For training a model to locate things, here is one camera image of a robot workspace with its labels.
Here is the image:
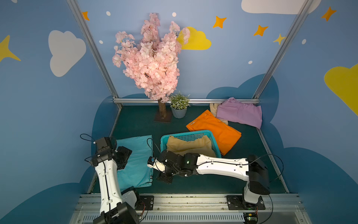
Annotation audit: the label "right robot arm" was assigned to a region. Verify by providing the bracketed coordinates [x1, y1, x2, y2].
[147, 150, 271, 209]

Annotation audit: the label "small potted green plant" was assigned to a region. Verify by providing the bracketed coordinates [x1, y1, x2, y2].
[169, 92, 190, 119]

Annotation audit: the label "aluminium front rail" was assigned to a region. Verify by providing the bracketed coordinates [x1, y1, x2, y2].
[68, 193, 312, 224]

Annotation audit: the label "teal plastic basket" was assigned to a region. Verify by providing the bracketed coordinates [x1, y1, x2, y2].
[160, 130, 222, 158]

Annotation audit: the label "purple folded garment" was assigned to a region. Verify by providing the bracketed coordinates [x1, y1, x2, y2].
[217, 97, 263, 129]

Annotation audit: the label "aluminium back frame bar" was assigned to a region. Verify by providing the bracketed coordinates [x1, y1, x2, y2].
[113, 97, 260, 105]

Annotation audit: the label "pink blossom artificial tree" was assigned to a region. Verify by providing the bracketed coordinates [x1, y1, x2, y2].
[112, 12, 191, 123]

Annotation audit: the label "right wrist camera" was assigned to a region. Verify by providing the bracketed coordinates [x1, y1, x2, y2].
[147, 156, 166, 173]

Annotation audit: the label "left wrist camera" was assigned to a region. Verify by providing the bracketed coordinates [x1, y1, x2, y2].
[93, 137, 116, 153]

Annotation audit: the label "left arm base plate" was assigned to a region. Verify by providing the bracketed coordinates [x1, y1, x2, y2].
[135, 195, 154, 211]

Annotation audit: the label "right circuit board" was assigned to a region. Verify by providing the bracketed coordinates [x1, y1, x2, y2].
[243, 213, 258, 224]

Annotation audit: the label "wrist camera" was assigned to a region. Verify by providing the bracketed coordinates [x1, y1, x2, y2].
[147, 156, 166, 173]
[93, 137, 116, 153]

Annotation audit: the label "teal pants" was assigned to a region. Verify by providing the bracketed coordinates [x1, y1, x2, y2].
[117, 135, 153, 191]

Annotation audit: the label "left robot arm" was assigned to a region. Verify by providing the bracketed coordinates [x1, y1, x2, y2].
[90, 147, 139, 224]

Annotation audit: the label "beige pants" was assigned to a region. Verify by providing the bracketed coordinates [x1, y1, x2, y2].
[167, 135, 216, 157]

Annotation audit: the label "orange pants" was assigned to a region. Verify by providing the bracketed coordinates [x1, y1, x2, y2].
[186, 110, 241, 155]

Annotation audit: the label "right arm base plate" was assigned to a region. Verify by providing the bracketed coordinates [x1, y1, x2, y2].
[226, 195, 266, 211]

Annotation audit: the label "cream glove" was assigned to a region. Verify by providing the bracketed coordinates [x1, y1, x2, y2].
[209, 103, 228, 125]

